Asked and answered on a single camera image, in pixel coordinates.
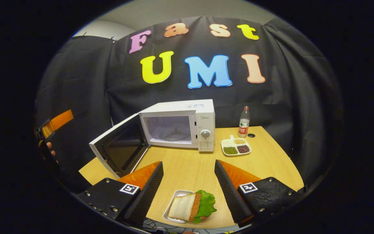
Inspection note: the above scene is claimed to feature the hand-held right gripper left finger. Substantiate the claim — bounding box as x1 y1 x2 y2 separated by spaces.
77 161 164 228

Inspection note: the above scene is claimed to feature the white microwave oven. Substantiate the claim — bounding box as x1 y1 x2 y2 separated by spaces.
89 99 216 179

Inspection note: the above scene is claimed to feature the white rectangular plate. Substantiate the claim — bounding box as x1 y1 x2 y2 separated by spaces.
163 190 195 224

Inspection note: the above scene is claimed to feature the clear plastic water bottle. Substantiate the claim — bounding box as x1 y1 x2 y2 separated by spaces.
238 106 251 138

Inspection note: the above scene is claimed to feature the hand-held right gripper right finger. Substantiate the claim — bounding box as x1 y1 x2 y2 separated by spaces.
214 159 302 228

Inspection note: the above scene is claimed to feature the white divided dish with beans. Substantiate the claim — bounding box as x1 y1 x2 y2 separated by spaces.
221 135 252 157

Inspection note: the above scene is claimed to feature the sandwich with lettuce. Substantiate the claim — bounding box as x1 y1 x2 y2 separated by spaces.
168 190 217 224

